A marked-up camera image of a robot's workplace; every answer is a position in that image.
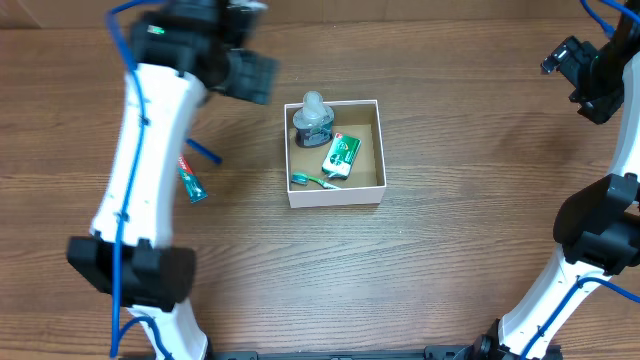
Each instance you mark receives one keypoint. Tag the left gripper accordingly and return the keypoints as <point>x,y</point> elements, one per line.
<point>255,78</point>

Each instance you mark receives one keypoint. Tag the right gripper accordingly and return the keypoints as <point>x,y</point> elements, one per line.
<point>570,57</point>

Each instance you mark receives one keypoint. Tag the dark blue pump bottle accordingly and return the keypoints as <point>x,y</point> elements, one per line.
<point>313,121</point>

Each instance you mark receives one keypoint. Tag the green white toothbrush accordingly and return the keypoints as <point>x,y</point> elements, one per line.
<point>304,179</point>

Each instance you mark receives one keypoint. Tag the green white soap bar package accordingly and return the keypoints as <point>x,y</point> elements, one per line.
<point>341,156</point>

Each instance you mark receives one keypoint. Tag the green red toothpaste tube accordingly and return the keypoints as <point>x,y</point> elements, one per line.
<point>193,187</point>

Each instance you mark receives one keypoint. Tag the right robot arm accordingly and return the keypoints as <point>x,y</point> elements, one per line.
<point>596,238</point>

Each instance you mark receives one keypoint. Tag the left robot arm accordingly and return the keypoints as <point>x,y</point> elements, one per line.
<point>177,54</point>

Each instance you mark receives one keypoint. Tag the blue disposable razor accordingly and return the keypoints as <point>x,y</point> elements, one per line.
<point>204,151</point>

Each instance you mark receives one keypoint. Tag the white cardboard box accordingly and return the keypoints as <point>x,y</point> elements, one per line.
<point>367,181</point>

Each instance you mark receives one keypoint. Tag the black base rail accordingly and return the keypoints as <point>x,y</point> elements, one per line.
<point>434,352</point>

